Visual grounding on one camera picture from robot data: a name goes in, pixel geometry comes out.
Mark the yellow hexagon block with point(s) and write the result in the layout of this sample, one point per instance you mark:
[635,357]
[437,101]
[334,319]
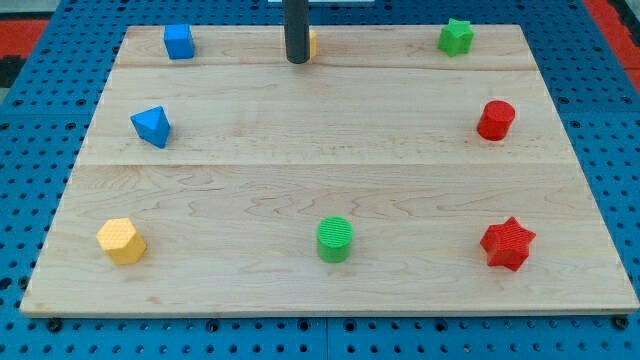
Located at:
[121,242]

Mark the red star block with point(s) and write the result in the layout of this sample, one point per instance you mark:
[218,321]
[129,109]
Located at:
[507,244]

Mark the light wooden board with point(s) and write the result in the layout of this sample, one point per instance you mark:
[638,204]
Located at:
[380,129]

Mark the blue triangular prism block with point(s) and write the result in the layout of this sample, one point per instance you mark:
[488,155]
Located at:
[152,126]

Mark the blue cube block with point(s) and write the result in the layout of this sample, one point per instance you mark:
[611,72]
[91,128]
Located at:
[178,41]

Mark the red cylinder block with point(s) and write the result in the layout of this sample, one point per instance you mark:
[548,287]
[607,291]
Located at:
[496,120]

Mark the yellow block behind rod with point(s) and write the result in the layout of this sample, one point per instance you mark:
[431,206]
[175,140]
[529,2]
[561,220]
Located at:
[313,44]

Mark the black cylindrical robot arm rod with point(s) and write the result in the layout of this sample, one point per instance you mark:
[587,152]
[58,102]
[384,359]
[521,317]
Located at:
[296,30]

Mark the green cylinder block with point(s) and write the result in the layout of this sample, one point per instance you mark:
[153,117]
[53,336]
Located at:
[334,236]

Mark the green star block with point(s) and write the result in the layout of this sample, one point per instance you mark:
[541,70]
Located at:
[456,37]

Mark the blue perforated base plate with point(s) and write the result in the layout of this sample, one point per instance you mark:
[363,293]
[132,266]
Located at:
[50,105]

